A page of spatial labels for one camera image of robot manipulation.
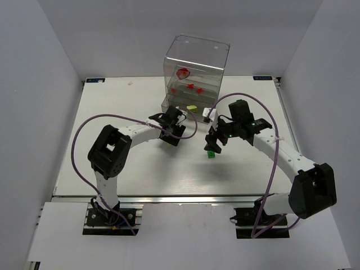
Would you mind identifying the green lego plate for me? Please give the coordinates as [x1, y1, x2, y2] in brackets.
[207, 151, 215, 159]

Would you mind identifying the light green lego assembly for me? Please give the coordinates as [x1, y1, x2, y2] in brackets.
[186, 105, 198, 113]

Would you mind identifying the large red lego piece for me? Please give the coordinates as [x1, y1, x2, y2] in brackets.
[175, 67, 190, 80]

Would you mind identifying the clear drawer container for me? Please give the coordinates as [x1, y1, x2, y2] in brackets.
[161, 34, 230, 123]

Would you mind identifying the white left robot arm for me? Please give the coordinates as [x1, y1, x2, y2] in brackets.
[88, 106, 186, 219]

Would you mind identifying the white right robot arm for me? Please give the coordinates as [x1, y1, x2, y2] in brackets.
[202, 100, 337, 219]

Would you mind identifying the blue label right corner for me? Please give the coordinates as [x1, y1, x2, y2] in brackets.
[253, 76, 273, 80]

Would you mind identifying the blue label corner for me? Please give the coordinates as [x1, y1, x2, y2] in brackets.
[253, 76, 273, 80]
[85, 78, 105, 83]

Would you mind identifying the blue label left corner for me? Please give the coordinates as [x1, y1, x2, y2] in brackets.
[85, 78, 105, 83]

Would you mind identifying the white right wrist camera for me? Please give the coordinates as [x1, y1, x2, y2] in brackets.
[202, 107, 218, 125]

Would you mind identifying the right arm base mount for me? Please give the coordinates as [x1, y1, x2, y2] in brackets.
[229, 208, 290, 239]

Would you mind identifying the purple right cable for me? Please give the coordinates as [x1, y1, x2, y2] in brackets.
[209, 92, 302, 239]

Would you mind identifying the purple cable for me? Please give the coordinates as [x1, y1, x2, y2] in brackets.
[209, 92, 302, 239]
[71, 106, 198, 236]

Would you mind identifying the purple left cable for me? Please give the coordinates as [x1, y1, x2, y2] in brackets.
[71, 106, 198, 236]

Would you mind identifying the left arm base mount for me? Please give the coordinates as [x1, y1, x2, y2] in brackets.
[82, 204, 141, 236]

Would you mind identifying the aluminium table front rail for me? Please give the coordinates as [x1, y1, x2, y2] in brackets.
[52, 193, 293, 205]

